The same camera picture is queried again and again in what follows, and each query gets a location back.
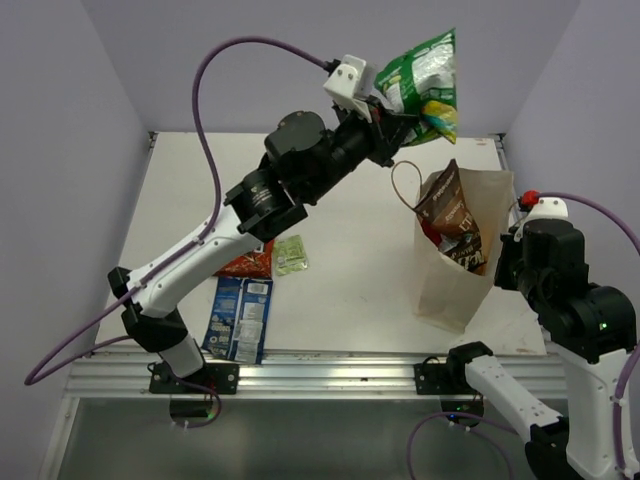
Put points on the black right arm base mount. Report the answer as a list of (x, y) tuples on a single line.
[(432, 377)]

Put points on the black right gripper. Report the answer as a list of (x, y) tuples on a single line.
[(502, 274)]

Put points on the small light green packet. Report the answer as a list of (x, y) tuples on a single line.
[(289, 256)]

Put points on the red Doritos chip bag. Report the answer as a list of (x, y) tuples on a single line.
[(256, 264)]

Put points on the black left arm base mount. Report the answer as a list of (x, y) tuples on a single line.
[(221, 377)]

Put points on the green snack bag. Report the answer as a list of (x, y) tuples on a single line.
[(422, 82)]

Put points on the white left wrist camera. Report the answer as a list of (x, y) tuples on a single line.
[(350, 85)]

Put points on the aluminium table frame rail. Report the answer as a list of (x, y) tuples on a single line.
[(345, 329)]

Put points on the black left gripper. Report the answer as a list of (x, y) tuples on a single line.
[(386, 132)]

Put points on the pink snack bag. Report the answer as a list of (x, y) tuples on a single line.
[(431, 233)]

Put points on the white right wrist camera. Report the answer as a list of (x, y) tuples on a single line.
[(534, 205)]

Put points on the blue cookie packet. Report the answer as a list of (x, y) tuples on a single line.
[(238, 321)]

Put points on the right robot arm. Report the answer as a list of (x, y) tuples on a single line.
[(594, 330)]

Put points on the brown Kettle chips bag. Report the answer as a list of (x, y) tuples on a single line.
[(444, 206)]

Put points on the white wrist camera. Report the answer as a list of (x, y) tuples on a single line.
[(350, 85), (534, 205)]

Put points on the white paper bag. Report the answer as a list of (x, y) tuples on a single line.
[(442, 292)]

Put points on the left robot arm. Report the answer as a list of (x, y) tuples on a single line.
[(303, 161)]

